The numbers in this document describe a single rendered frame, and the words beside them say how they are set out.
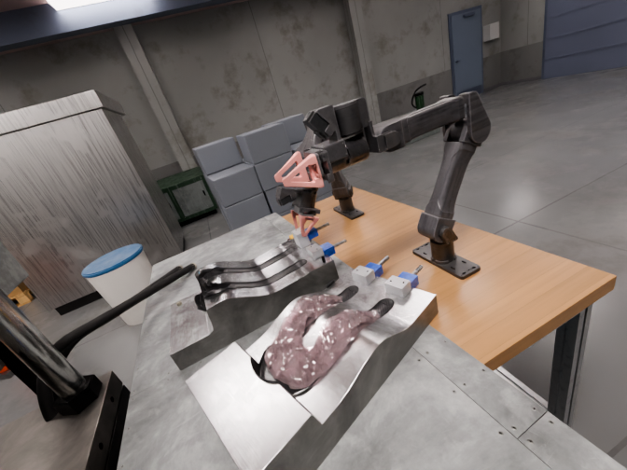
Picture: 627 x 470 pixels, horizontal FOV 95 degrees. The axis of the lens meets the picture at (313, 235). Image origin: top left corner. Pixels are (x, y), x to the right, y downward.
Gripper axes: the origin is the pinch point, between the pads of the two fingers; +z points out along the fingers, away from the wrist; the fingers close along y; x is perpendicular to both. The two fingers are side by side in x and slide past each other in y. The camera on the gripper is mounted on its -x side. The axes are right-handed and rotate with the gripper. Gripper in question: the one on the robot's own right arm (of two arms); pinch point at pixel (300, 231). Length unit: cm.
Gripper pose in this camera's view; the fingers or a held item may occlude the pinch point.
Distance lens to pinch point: 98.6
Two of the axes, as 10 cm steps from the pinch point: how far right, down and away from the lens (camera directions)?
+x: 8.9, 0.7, 4.5
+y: 4.2, 2.8, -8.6
